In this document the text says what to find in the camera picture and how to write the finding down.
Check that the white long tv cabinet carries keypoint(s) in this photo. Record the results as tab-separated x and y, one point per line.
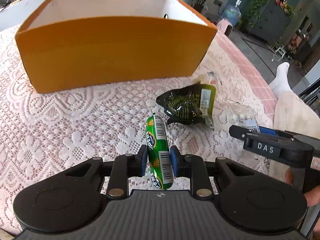
18	13

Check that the orange cardboard box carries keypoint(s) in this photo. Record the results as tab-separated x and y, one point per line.
67	44

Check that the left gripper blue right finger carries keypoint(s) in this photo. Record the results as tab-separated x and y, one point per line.
192	167

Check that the person right hand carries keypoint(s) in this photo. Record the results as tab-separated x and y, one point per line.
312	196

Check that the green sausage snack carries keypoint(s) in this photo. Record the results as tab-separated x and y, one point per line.
158	153

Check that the pink lace tablecloth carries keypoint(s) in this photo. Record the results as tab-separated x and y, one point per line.
44	134

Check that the person leg white sock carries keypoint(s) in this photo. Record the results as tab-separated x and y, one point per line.
291	113

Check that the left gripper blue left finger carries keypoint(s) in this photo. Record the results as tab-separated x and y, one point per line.
124	167

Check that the dark green snack pack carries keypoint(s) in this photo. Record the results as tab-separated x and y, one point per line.
189	105

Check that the small white step stool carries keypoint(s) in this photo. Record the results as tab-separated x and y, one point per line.
279	54

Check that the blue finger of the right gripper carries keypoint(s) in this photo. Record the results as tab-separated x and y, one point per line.
241	133
275	132

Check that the pink small heater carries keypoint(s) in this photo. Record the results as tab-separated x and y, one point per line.
225	26

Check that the blue water jug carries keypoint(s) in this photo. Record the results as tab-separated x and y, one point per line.
232	13

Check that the clear pack white candies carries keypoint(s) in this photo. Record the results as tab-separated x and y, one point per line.
240	114

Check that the grey drawer cabinet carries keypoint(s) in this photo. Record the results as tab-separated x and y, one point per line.
272	23

